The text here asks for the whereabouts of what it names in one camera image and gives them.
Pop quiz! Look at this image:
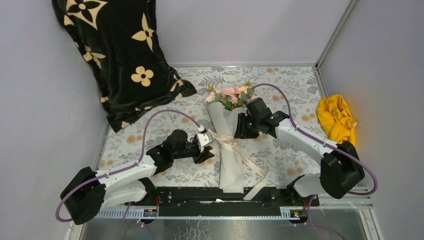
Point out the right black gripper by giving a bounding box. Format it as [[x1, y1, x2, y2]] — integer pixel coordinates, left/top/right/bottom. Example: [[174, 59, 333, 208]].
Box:
[[233, 113, 261, 140]]

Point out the pink fake flower bouquet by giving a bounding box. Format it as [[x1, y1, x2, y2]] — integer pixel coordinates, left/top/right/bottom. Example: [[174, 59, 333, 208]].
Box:
[[205, 81, 257, 111]]

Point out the cream printed ribbon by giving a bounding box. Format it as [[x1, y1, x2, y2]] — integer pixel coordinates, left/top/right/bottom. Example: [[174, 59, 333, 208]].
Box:
[[208, 128, 267, 201]]

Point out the white translucent wrapping paper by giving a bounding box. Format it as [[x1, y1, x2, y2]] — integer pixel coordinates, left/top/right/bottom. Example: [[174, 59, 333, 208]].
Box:
[[207, 102, 258, 193]]

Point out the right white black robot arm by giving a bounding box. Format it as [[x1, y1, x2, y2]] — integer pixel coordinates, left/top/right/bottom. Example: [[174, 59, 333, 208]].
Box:
[[234, 98, 365, 206]]

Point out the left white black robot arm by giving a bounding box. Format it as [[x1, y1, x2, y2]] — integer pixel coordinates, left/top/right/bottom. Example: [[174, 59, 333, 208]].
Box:
[[60, 129, 214, 225]]

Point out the black blanket with cream flowers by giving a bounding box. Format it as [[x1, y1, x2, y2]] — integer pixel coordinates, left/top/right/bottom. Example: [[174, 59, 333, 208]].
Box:
[[52, 0, 197, 132]]

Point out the floral patterned table mat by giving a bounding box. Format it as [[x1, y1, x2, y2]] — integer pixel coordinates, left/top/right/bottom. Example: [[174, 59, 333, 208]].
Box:
[[97, 65, 326, 187]]

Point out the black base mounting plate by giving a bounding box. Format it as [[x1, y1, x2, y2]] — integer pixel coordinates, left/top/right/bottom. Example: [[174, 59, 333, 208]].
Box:
[[130, 186, 309, 217]]

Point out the yellow cloth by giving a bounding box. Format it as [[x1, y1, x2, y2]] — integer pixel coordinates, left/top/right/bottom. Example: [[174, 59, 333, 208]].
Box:
[[316, 94, 358, 146]]

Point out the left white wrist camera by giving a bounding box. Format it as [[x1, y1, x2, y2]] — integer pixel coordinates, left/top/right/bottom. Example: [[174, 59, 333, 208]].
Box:
[[195, 125, 214, 152]]

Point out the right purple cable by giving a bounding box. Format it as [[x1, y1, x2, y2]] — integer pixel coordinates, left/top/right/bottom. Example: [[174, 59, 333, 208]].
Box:
[[250, 82, 379, 240]]

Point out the purple cable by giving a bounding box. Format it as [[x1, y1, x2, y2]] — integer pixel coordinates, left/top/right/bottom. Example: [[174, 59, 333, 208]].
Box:
[[55, 109, 205, 240], [250, 82, 379, 240]]

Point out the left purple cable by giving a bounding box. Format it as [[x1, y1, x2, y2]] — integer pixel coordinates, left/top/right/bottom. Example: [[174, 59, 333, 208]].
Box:
[[55, 109, 205, 240]]

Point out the aluminium frame rail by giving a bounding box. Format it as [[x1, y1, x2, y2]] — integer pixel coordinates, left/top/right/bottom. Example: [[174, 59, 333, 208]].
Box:
[[64, 185, 385, 240]]

